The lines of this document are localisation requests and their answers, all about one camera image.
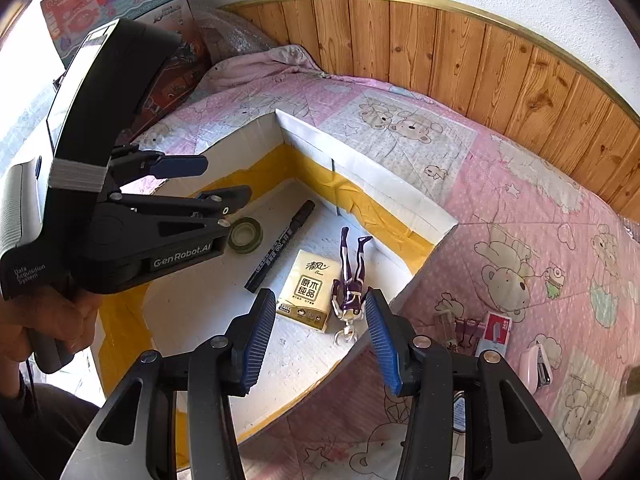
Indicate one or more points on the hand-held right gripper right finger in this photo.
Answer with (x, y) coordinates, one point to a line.
(385, 340)

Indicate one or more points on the dark red toy box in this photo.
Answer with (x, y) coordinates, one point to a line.
(175, 80)

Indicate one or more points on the clear tube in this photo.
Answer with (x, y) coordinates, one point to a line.
(444, 325)

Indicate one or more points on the purple action figure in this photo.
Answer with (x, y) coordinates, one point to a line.
(352, 290)

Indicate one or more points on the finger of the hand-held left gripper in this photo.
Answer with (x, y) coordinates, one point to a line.
(182, 165)
(200, 205)

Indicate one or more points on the beige tissue packet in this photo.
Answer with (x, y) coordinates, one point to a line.
(305, 285)

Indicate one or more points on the green tape roll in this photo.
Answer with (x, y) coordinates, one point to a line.
(235, 240)

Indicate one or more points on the pink stapler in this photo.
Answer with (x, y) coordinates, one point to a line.
(537, 365)

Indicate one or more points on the black marker pen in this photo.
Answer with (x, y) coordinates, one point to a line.
(280, 250)

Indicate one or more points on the pale lilac blanket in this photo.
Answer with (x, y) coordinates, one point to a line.
(260, 65)

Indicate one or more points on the person's left hand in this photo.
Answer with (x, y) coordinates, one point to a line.
(80, 315)

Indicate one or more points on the person's dark clothing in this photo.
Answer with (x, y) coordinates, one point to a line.
(55, 420)

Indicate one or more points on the white cardboard box yellow tape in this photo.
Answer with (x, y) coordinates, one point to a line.
(210, 310)

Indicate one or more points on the bubble wrap sheet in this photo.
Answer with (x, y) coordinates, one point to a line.
(630, 230)
(225, 30)

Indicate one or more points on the purple binder clip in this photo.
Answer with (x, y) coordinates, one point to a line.
(462, 334)

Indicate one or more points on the red grey staple box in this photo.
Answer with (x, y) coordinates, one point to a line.
(495, 332)

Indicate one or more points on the glass tea bottle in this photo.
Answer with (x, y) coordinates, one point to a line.
(631, 380)

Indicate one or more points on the pink bear printed blanket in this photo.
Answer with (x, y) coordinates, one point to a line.
(525, 185)

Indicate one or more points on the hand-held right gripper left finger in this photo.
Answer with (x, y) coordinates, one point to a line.
(257, 340)

